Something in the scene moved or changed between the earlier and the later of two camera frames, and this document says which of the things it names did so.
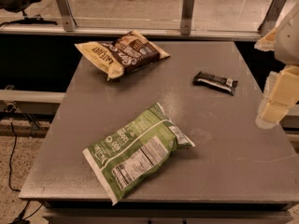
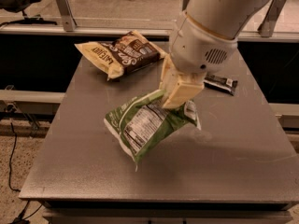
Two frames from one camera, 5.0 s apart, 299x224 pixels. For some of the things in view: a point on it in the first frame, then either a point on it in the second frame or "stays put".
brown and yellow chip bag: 126,52 stays put
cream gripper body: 288,44 -> 196,49
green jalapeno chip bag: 136,149 -> 142,123
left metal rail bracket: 69,21 stays put
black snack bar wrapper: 215,82 stays put
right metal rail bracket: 272,14 stays put
